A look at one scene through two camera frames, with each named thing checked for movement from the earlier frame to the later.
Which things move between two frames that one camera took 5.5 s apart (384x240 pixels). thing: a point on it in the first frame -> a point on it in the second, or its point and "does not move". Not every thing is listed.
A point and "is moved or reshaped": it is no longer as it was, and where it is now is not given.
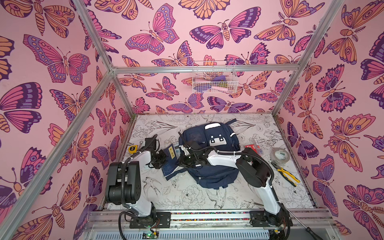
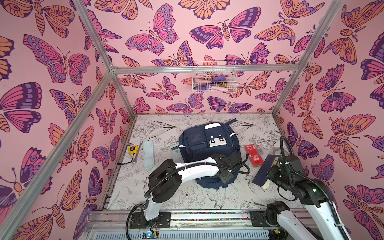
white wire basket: (214, 77) does not move
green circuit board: (149, 235) does not move
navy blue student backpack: (215, 136) does not move
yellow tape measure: (133, 149) does not move
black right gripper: (184, 159) -> (273, 173)
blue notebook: (171, 164) is moved or reshaped
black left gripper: (164, 156) -> (226, 180)
